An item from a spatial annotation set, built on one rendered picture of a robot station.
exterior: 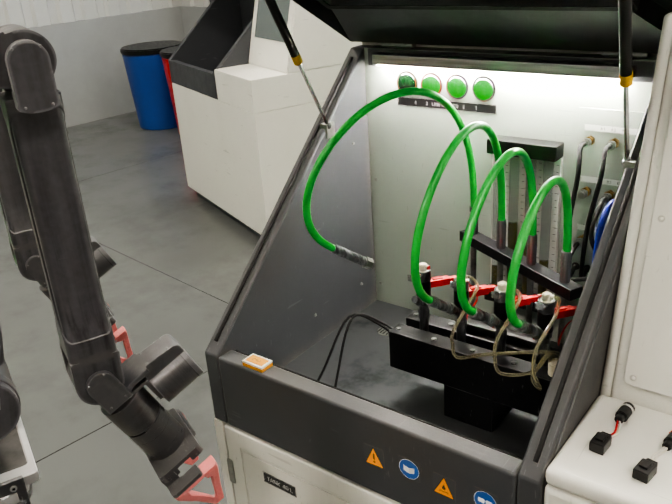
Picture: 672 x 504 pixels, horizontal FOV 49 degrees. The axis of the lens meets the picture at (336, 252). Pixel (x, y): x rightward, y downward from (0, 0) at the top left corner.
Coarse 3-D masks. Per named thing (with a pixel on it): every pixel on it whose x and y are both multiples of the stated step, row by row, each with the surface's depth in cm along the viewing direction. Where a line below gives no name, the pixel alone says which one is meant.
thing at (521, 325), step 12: (552, 180) 114; (564, 180) 118; (540, 192) 112; (564, 192) 120; (540, 204) 112; (564, 204) 122; (528, 216) 111; (564, 216) 124; (528, 228) 110; (564, 228) 125; (564, 240) 126; (516, 252) 110; (564, 252) 127; (516, 264) 109; (564, 264) 128; (516, 276) 110; (564, 276) 128; (516, 324) 114; (528, 324) 117; (540, 336) 122
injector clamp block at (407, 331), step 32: (416, 320) 145; (448, 320) 144; (416, 352) 140; (448, 352) 135; (480, 352) 133; (448, 384) 138; (480, 384) 133; (512, 384) 129; (544, 384) 124; (448, 416) 141; (480, 416) 136
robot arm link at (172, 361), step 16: (144, 352) 95; (160, 352) 94; (176, 352) 94; (128, 368) 94; (144, 368) 92; (160, 368) 94; (176, 368) 94; (192, 368) 95; (96, 384) 88; (112, 384) 89; (128, 384) 91; (160, 384) 94; (176, 384) 94; (96, 400) 88; (112, 400) 89
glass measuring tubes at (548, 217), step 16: (512, 144) 144; (528, 144) 142; (544, 144) 141; (560, 144) 140; (512, 160) 146; (544, 160) 141; (560, 160) 142; (512, 176) 147; (544, 176) 143; (496, 192) 151; (512, 192) 149; (560, 192) 145; (496, 208) 152; (512, 208) 150; (528, 208) 148; (544, 208) 146; (496, 224) 154; (512, 224) 151; (544, 224) 147; (512, 240) 153; (544, 240) 148; (544, 256) 149; (496, 272) 158; (544, 288) 152
